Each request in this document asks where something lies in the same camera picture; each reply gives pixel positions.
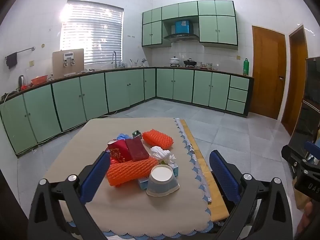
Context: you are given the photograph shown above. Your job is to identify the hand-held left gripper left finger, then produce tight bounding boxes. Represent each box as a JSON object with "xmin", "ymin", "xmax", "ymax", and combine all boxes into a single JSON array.
[{"xmin": 27, "ymin": 151, "xmax": 112, "ymax": 240}]

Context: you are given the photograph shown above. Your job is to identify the towel rail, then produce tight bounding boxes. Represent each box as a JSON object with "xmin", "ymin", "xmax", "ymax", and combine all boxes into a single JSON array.
[{"xmin": 4, "ymin": 47, "xmax": 35, "ymax": 60}]

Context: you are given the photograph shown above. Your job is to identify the dark towel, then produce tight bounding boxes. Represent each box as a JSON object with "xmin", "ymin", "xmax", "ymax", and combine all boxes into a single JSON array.
[{"xmin": 6, "ymin": 52, "xmax": 18, "ymax": 69}]

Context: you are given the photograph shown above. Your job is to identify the green lower cabinets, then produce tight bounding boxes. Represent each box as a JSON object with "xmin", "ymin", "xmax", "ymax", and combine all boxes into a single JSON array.
[{"xmin": 0, "ymin": 67, "xmax": 254, "ymax": 158}]

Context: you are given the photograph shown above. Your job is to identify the range hood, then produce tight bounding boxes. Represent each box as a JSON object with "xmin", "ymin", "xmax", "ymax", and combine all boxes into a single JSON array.
[{"xmin": 164, "ymin": 20, "xmax": 199, "ymax": 42}]

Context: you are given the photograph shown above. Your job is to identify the red basin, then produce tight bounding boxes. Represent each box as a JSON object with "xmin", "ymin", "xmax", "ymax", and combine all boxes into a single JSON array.
[{"xmin": 31, "ymin": 75, "xmax": 48, "ymax": 85}]

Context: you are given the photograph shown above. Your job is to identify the cardboard box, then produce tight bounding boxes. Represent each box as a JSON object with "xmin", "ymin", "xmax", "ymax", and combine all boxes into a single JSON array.
[{"xmin": 52, "ymin": 49, "xmax": 85, "ymax": 78}]

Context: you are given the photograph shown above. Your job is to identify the white window blinds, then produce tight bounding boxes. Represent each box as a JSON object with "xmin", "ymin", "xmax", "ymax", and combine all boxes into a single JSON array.
[{"xmin": 60, "ymin": 0, "xmax": 124, "ymax": 64}]

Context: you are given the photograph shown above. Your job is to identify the teal tissue packet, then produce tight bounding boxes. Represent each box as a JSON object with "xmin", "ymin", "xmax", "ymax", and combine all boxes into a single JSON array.
[{"xmin": 137, "ymin": 162, "xmax": 180, "ymax": 190}]

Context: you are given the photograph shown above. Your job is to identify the short orange foam net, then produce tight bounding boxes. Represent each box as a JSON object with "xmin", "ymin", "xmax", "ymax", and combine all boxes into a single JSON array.
[{"xmin": 142, "ymin": 129, "xmax": 174, "ymax": 147}]

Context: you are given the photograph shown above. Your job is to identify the person's right hand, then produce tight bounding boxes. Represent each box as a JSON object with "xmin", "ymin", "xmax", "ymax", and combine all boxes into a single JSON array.
[{"xmin": 297, "ymin": 200, "xmax": 320, "ymax": 240}]

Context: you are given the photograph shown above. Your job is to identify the blue box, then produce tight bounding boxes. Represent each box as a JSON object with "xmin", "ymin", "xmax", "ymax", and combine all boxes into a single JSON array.
[{"xmin": 175, "ymin": 20, "xmax": 193, "ymax": 34}]

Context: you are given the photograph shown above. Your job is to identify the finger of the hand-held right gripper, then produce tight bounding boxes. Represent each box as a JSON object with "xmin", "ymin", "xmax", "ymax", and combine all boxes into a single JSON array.
[
  {"xmin": 304, "ymin": 141, "xmax": 320, "ymax": 161},
  {"xmin": 281, "ymin": 144, "xmax": 316, "ymax": 178}
]

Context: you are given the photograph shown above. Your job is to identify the green cabinets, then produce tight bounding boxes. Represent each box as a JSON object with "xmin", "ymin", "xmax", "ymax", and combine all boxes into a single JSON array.
[
  {"xmin": 0, "ymin": 67, "xmax": 254, "ymax": 158},
  {"xmin": 142, "ymin": 0, "xmax": 238, "ymax": 47}
]

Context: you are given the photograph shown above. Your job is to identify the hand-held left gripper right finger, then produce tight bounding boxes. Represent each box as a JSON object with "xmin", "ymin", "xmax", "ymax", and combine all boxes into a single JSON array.
[{"xmin": 209, "ymin": 150, "xmax": 294, "ymax": 240}]

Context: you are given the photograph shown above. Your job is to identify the wooden door frame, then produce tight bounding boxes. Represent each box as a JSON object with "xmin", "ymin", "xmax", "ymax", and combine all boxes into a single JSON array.
[{"xmin": 281, "ymin": 25, "xmax": 308, "ymax": 135}]

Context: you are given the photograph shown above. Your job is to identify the red printed paper bag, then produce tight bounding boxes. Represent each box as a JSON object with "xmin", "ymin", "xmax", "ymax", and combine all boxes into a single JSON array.
[{"xmin": 107, "ymin": 140, "xmax": 133, "ymax": 164}]

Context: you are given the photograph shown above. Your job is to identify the black glass cabinet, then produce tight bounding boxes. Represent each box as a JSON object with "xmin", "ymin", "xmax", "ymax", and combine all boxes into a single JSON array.
[{"xmin": 287, "ymin": 57, "xmax": 320, "ymax": 153}]

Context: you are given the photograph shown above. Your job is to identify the green upper cabinets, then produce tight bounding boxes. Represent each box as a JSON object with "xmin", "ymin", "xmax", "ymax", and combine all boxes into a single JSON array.
[{"xmin": 142, "ymin": 0, "xmax": 238, "ymax": 47}]

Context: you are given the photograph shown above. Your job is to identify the long orange foam net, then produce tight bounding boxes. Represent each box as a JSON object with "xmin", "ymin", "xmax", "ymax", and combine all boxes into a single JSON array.
[{"xmin": 106, "ymin": 157, "xmax": 158, "ymax": 187}]

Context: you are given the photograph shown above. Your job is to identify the white tissue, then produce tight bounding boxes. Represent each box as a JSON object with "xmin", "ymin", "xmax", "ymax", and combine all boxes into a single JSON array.
[{"xmin": 150, "ymin": 146, "xmax": 177, "ymax": 167}]

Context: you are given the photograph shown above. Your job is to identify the dark red rectangular box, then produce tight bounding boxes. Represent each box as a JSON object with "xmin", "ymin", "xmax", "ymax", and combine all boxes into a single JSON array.
[{"xmin": 125, "ymin": 138, "xmax": 150, "ymax": 162}]

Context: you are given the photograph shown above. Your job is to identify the wooden door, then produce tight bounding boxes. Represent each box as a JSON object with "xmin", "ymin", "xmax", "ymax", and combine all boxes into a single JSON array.
[{"xmin": 251, "ymin": 25, "xmax": 287, "ymax": 120}]

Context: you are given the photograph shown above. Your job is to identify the wooden table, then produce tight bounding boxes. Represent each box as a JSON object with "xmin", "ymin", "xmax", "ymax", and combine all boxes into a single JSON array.
[{"xmin": 180, "ymin": 119, "xmax": 230, "ymax": 222}]

